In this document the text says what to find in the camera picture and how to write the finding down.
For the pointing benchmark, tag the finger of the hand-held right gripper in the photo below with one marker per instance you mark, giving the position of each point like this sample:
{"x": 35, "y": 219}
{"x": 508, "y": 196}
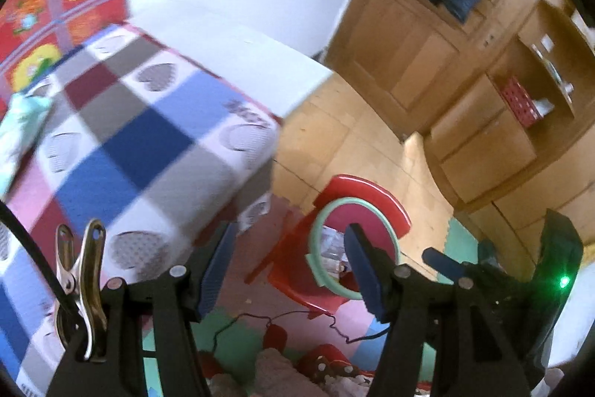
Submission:
{"x": 441, "y": 262}

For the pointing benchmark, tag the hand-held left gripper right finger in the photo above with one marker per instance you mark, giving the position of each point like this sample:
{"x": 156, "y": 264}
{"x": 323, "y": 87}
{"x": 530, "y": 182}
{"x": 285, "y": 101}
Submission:
{"x": 367, "y": 276}

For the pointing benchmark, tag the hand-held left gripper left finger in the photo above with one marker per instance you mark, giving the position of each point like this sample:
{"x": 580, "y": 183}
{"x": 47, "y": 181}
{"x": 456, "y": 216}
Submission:
{"x": 216, "y": 271}

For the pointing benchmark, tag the white box with green edges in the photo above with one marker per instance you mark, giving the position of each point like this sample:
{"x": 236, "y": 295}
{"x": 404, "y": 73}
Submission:
{"x": 332, "y": 246}

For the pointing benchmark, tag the pink bin with green rim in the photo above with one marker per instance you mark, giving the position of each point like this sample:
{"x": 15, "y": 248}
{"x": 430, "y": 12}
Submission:
{"x": 367, "y": 213}

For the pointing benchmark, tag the dark teal object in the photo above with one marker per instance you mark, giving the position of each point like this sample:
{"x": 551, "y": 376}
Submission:
{"x": 488, "y": 249}

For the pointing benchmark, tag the colourful foam floor mat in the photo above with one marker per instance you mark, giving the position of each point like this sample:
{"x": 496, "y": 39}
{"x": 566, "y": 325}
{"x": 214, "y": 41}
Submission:
{"x": 232, "y": 332}

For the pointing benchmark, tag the red sock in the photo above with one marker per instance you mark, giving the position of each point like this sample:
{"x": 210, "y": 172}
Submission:
{"x": 209, "y": 362}
{"x": 274, "y": 334}

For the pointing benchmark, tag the red plastic stool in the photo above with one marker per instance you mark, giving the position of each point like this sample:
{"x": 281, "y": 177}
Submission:
{"x": 367, "y": 187}

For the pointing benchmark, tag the red dotted cloth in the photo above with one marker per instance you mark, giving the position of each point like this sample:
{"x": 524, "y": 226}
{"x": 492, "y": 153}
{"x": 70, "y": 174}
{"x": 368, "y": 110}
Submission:
{"x": 325, "y": 360}

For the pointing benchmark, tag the person's brown fleece pants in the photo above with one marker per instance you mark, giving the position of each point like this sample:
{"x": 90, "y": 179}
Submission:
{"x": 279, "y": 371}

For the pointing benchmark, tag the metal spring clip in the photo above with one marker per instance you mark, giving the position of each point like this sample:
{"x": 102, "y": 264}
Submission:
{"x": 90, "y": 266}

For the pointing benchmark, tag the wooden shelf cabinet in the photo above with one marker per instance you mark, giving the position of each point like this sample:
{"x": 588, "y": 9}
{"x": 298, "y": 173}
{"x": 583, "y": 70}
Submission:
{"x": 488, "y": 136}

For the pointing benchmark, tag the checkered heart print blanket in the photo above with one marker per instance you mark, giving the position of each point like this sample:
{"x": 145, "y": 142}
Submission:
{"x": 139, "y": 146}

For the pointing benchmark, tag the white tissue packet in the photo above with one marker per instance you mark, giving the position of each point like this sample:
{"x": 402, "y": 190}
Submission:
{"x": 543, "y": 106}

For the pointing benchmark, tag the red dotted box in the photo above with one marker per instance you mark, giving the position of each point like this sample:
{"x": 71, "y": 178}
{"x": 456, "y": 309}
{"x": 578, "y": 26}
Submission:
{"x": 518, "y": 101}

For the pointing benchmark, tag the small white jar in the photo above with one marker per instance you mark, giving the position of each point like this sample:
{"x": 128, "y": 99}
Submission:
{"x": 568, "y": 87}

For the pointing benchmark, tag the wooden wardrobe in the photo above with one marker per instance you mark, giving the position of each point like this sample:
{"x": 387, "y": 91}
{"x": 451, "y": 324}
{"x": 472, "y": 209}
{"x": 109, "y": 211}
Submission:
{"x": 418, "y": 43}

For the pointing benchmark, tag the small white box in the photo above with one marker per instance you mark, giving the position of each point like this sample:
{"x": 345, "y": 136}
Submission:
{"x": 547, "y": 42}

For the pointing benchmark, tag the teal wipes packet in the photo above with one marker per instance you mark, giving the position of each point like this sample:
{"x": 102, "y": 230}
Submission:
{"x": 21, "y": 136}

